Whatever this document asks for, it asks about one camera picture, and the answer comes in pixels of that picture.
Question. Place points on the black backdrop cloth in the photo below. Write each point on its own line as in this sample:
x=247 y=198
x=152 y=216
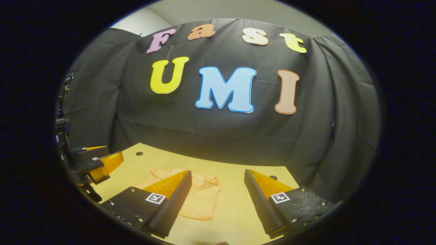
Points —
x=218 y=136

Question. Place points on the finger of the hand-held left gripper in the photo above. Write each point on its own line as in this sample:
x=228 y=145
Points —
x=93 y=153
x=109 y=166

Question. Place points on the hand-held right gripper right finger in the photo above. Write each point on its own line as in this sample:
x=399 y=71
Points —
x=260 y=207

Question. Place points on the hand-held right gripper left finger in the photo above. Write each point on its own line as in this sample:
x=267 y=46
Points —
x=173 y=207

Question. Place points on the orange T-shirt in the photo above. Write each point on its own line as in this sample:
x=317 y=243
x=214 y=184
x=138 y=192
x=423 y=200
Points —
x=201 y=200

